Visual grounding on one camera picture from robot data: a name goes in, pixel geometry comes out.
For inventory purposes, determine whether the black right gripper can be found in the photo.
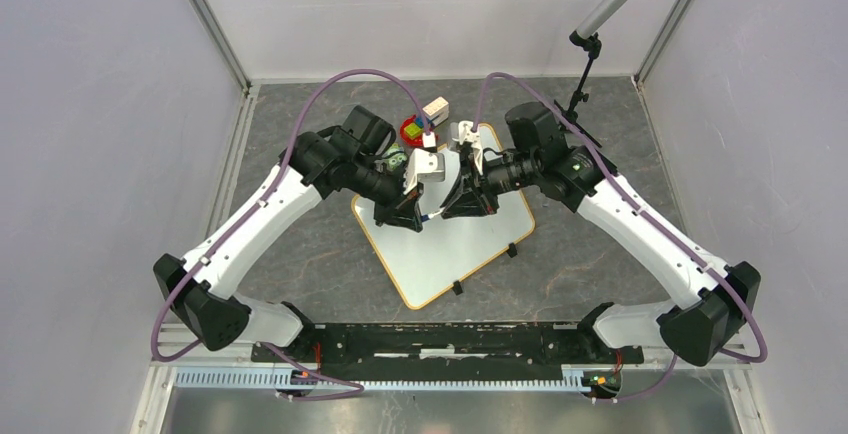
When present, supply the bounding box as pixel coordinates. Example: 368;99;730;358
440;150;539;218

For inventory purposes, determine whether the red toy boat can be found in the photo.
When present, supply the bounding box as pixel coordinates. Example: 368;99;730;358
398;115;425;148

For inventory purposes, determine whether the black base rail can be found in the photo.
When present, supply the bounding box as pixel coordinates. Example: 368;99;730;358
283;321;644;381

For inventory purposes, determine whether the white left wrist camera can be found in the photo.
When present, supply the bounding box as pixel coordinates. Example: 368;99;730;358
403;132;446;194

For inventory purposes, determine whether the lime green toy brick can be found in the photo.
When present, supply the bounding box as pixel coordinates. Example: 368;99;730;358
403;122;424;139

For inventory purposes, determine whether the black microphone tripod stand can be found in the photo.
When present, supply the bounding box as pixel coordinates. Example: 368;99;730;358
554;31;602;148

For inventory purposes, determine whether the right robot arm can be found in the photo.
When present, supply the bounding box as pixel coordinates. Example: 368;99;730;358
440;102;761;367

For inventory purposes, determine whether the blue whiteboard marker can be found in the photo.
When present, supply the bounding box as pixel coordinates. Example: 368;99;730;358
421;209;444;222

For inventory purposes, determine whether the green owl toy block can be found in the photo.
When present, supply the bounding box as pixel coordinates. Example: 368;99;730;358
381;143;408;172

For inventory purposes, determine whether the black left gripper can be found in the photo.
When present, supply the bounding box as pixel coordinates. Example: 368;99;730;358
349;155;425;232

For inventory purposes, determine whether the white toy brick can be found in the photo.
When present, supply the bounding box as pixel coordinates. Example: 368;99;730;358
423;97;450;126

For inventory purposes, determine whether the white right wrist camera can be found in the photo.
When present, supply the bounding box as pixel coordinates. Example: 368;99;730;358
449;120;484;164

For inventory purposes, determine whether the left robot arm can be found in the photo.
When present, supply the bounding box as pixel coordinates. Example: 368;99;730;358
153;106;423;362

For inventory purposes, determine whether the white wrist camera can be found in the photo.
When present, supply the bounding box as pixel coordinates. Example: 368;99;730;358
403;132;446;194
449;120;484;164

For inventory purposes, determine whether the yellow framed whiteboard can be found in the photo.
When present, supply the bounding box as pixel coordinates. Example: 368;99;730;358
350;123;537;312

